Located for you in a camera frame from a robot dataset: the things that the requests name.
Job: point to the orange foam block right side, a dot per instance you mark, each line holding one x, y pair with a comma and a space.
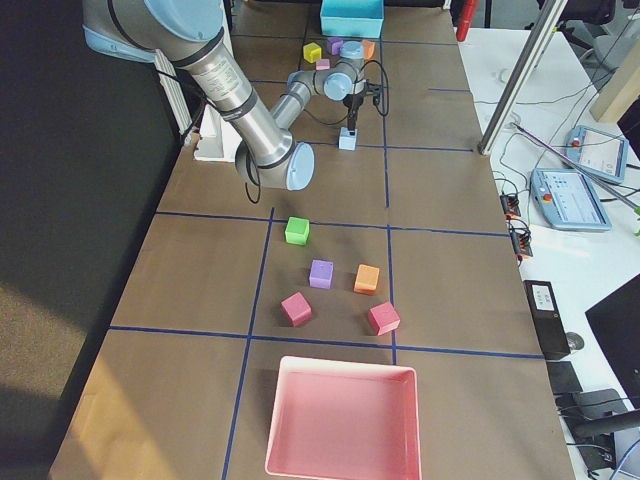
366, 280

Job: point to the teach pendant near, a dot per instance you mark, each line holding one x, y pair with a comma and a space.
568, 201

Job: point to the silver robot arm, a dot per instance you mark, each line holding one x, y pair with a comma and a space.
190, 34

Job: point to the purple foam block right side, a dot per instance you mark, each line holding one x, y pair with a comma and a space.
321, 274

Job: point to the teach pendant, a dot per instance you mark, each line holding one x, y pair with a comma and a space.
604, 154
568, 201

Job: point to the purple foam block left side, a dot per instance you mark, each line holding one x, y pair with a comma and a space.
334, 45

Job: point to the light blue foam block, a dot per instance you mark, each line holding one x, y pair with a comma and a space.
345, 141

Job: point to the teach pendant far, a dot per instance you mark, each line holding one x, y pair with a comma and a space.
604, 154

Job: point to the black power box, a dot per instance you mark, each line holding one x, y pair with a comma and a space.
546, 319

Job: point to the purple foam block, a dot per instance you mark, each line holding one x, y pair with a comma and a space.
334, 45
321, 274

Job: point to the pink plastic bin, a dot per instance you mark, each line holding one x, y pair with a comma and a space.
344, 420

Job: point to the magenta foam block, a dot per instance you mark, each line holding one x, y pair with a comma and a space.
297, 309

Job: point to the yellow foam block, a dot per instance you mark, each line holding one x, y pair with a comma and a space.
312, 52

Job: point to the orange foam block left side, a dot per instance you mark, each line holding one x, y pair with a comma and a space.
368, 49

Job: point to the red fire extinguisher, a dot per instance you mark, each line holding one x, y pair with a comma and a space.
465, 19

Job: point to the red foam block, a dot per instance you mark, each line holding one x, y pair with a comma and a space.
383, 318

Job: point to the aluminium frame post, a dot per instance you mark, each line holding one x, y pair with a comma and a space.
534, 48

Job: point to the black monitor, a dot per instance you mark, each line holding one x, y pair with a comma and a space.
614, 321

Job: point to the black monitor stand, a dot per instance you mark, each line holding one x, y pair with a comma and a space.
600, 417

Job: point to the orange foam block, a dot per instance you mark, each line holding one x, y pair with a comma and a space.
366, 280
368, 49

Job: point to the green foam block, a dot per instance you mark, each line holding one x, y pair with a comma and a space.
297, 231

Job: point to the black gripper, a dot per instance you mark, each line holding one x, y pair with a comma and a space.
353, 105

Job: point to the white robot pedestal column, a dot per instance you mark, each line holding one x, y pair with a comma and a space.
218, 140

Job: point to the pink foam block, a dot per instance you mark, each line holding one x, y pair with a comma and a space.
322, 64

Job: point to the teal plastic bin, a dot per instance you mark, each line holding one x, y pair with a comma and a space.
352, 18

